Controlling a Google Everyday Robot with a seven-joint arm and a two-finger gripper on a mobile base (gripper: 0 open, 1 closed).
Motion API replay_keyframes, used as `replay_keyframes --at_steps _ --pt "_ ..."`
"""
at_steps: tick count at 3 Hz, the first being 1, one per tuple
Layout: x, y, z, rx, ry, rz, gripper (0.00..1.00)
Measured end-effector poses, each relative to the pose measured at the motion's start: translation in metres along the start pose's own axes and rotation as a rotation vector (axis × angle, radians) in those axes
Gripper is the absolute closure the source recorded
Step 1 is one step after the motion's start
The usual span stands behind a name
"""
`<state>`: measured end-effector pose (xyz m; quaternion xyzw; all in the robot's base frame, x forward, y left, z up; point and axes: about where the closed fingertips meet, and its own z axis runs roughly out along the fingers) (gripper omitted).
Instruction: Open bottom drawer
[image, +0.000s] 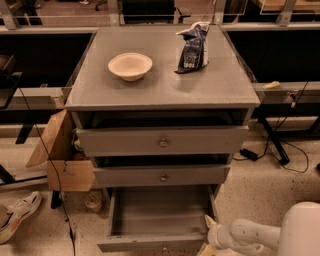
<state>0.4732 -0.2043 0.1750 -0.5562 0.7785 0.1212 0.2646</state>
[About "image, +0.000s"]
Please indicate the small yellow sponge piece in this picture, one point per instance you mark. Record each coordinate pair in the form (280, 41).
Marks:
(271, 85)

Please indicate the brown cardboard box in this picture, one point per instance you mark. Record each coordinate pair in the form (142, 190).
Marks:
(64, 171)

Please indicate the grey middle drawer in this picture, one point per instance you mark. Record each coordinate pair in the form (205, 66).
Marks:
(161, 175)

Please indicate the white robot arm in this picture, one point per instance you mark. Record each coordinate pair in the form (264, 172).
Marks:
(299, 234)

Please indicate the grey bottom drawer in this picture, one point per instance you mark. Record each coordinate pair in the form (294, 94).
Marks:
(159, 217)

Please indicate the grey drawer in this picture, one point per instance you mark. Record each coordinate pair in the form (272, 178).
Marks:
(161, 140)
(159, 217)
(161, 175)

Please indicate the black table leg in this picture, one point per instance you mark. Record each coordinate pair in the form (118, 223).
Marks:
(284, 159)

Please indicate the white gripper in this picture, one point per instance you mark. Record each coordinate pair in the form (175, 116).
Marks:
(215, 235)

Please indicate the plastic cup on floor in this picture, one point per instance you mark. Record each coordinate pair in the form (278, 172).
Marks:
(93, 201)

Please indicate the grey drawer cabinet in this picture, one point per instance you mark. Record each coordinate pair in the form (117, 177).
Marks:
(219, 94)

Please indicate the grey top drawer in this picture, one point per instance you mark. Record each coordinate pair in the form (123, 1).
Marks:
(161, 140)

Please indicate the black power adapter with cable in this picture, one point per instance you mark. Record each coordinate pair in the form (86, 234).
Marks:
(252, 156)

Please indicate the white sneaker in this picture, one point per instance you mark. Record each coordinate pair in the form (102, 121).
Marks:
(12, 216)

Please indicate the blue white chip bag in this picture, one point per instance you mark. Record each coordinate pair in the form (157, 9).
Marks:
(194, 55)

